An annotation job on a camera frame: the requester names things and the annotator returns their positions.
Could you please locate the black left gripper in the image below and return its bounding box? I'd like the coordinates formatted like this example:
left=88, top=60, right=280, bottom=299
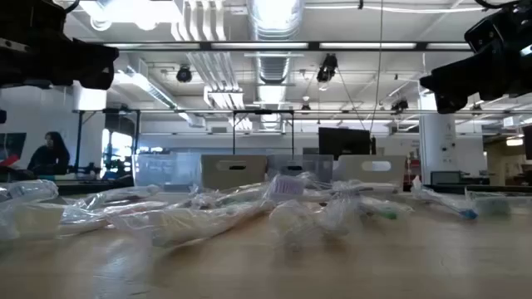
left=0, top=38, right=120, bottom=91

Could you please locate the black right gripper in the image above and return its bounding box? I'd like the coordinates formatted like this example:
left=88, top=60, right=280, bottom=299
left=419, top=43, right=532, bottom=115

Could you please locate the black ceiling spotlight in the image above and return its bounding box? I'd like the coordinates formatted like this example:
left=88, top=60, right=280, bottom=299
left=390, top=98, right=411, bottom=114
left=315, top=52, right=339, bottom=83
left=175, top=65, right=194, bottom=84

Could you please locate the white building column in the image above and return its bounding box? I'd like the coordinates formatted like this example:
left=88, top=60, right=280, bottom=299
left=418, top=99, right=457, bottom=184

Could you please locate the small dark desk monitor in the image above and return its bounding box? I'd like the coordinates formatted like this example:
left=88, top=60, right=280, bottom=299
left=430, top=170, right=462, bottom=186

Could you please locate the person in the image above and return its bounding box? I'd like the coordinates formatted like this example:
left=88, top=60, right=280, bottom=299
left=27, top=130, right=71, bottom=176

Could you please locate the large black monitor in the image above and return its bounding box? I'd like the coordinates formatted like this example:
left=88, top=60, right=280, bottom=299
left=318, top=126, right=372, bottom=161

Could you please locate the white plastic bin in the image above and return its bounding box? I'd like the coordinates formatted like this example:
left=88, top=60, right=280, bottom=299
left=334, top=154, right=407, bottom=193

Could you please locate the clear plastic bin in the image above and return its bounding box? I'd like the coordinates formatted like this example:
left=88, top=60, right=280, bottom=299
left=132, top=152, right=204, bottom=188

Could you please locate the dark smoky plastic bin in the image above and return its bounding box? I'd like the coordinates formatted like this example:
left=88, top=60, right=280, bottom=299
left=266, top=154, right=336, bottom=180

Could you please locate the light grey plastic bin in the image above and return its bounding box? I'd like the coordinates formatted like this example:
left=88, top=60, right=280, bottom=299
left=200, top=154, right=268, bottom=191

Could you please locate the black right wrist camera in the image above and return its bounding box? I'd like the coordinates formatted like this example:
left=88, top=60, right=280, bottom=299
left=464, top=7, right=532, bottom=54

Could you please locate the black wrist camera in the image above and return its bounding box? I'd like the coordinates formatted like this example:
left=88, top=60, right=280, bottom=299
left=464, top=7, right=532, bottom=54
left=0, top=0, right=70, bottom=42

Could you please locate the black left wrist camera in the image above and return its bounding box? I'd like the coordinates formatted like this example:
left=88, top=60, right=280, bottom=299
left=0, top=0, right=70, bottom=42

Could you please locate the black background rig frame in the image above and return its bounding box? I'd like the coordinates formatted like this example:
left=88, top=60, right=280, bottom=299
left=72, top=107, right=142, bottom=178

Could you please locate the dark wall screen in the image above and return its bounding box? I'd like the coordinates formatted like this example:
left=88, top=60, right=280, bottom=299
left=0, top=131, right=27, bottom=161

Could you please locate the silver ventilation duct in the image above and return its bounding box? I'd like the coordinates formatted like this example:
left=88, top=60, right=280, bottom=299
left=247, top=0, right=307, bottom=132

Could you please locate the black rack frame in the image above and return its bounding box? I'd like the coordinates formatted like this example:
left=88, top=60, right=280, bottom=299
left=231, top=109, right=296, bottom=157

